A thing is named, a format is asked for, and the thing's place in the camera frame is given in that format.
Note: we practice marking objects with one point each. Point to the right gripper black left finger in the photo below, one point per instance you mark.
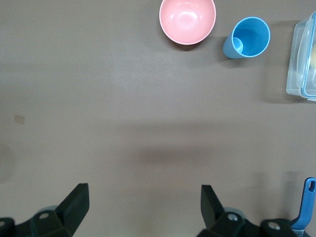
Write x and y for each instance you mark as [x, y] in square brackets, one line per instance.
[71, 207]

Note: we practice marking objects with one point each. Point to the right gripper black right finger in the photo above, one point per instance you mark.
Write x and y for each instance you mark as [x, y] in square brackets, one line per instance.
[217, 217]

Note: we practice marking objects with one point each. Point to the pink bowl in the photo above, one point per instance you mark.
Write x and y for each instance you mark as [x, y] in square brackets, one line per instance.
[187, 22]

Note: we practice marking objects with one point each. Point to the brown tape patch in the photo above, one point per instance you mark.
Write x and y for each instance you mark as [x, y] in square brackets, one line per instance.
[19, 119]

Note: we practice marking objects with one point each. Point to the clear plastic food container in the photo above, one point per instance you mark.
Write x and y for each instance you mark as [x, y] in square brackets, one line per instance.
[300, 61]

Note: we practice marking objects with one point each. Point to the blue plastic cup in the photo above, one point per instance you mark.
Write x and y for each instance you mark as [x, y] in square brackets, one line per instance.
[249, 37]

